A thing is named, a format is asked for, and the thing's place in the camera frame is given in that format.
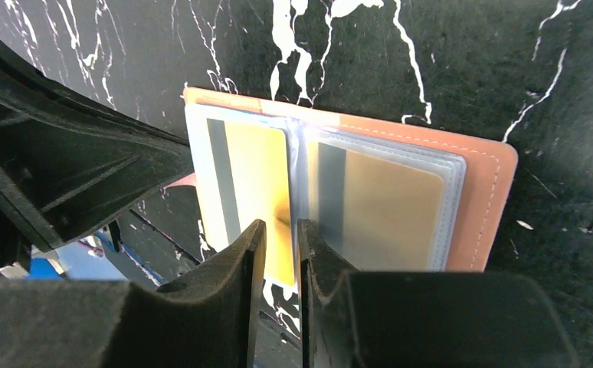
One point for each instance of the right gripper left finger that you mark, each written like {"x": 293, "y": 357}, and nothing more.
{"x": 208, "y": 317}

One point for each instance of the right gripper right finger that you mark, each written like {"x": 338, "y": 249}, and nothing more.
{"x": 354, "y": 318}

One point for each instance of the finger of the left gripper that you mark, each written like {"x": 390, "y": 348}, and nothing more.
{"x": 69, "y": 164}

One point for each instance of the gold credit card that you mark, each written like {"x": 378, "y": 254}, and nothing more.
{"x": 377, "y": 214}

